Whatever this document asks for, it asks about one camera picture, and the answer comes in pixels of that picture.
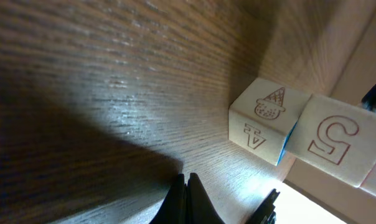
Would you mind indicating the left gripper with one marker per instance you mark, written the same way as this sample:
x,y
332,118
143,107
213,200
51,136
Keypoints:
x,y
201,211

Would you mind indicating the red-sided block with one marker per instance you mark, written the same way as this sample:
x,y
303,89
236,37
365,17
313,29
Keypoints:
x,y
337,138

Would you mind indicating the plain wooden block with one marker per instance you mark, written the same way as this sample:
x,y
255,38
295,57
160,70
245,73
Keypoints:
x,y
262,118

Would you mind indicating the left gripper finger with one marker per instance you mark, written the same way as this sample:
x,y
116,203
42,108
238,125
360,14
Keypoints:
x,y
173,208

